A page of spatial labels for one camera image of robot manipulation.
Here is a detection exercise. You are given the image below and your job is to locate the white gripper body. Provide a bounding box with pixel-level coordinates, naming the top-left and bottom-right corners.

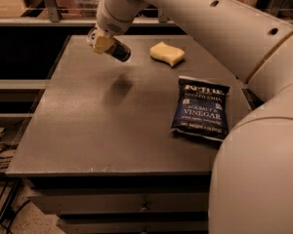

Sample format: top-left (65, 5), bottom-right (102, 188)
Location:
top-left (97, 0), bottom-right (144, 35)

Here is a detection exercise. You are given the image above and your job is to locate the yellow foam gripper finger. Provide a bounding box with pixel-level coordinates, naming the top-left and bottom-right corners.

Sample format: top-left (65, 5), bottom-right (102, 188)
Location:
top-left (91, 29), bottom-right (114, 54)

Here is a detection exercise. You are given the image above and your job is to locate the red bull can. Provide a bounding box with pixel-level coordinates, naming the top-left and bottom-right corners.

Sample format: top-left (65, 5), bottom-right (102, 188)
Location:
top-left (86, 27), bottom-right (132, 62)

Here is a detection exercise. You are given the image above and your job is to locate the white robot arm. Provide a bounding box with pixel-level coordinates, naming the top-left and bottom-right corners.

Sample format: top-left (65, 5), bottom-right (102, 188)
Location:
top-left (97, 0), bottom-right (293, 234)

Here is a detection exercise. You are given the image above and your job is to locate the yellow sponge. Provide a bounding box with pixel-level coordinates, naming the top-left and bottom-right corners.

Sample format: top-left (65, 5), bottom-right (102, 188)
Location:
top-left (149, 42), bottom-right (185, 67)

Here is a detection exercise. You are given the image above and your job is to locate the metal railing shelf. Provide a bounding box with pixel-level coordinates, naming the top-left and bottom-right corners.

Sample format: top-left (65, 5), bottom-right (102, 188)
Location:
top-left (0, 0), bottom-right (293, 28)

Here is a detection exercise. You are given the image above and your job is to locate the grey drawer cabinet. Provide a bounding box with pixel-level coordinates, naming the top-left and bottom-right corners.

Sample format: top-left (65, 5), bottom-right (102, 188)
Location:
top-left (8, 35), bottom-right (249, 234)

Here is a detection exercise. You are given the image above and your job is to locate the blue kettle chips bag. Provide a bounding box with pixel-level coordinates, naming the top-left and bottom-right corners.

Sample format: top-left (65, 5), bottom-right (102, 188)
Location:
top-left (171, 76), bottom-right (230, 141)

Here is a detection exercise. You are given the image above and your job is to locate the black cables left floor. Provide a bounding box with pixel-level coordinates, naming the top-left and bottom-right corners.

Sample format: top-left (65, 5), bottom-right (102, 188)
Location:
top-left (0, 120), bottom-right (30, 234)

